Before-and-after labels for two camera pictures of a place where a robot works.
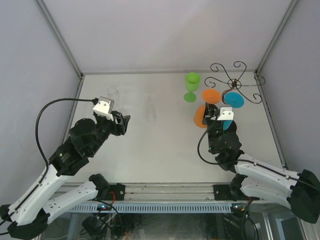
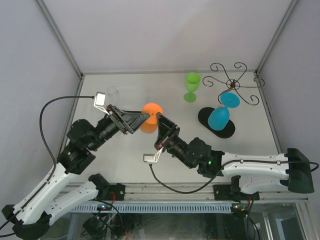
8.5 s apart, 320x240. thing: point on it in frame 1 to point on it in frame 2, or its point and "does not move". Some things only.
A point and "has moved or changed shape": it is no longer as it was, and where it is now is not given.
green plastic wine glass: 192,81 does not move
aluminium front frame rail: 162,192 does not move
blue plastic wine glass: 234,100 has moved or changed shape
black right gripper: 210,113 to 167,130
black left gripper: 121,126 to 126,121
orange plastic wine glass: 210,96 to 150,124
